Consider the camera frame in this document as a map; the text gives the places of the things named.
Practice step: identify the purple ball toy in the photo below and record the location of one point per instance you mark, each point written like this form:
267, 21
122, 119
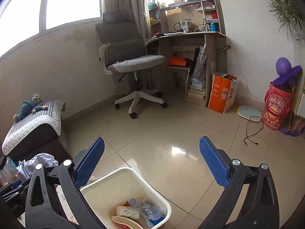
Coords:
288, 75

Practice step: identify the white wooden side cabinet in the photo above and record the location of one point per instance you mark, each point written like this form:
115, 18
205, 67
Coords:
298, 101

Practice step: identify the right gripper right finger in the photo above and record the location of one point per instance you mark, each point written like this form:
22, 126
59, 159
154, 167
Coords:
260, 208

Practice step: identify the wooden computer desk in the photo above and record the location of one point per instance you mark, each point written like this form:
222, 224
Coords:
190, 34

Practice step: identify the white tissue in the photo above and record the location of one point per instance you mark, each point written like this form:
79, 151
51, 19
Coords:
25, 168

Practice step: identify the right grey curtain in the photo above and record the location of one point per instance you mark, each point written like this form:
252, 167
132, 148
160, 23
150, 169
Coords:
135, 9

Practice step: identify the grey white office chair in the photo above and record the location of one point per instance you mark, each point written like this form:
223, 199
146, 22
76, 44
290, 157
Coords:
123, 52

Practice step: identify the white floral paper cup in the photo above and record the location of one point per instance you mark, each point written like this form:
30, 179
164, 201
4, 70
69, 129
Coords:
128, 212

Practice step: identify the green potted plant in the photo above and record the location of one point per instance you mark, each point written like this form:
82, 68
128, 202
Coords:
287, 15

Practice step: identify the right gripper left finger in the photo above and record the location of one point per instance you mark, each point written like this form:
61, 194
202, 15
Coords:
43, 208

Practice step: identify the white bathroom scale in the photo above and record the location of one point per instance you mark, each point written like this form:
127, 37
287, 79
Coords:
249, 113

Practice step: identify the crushed clear plastic bottle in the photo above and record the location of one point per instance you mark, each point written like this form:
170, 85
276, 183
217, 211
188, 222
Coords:
148, 210

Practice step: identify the dark ottoman with quilt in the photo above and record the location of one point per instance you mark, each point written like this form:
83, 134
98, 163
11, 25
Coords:
37, 133

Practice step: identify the blue monkey plush toy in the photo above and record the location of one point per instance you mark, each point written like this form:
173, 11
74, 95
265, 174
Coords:
30, 106

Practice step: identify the orange cardboard box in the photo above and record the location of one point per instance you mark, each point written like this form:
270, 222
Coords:
223, 92

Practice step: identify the red printed barrel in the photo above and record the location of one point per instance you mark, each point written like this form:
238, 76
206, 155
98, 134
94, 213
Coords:
278, 103

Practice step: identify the white trash bin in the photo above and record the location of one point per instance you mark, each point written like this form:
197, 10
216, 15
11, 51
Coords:
116, 188

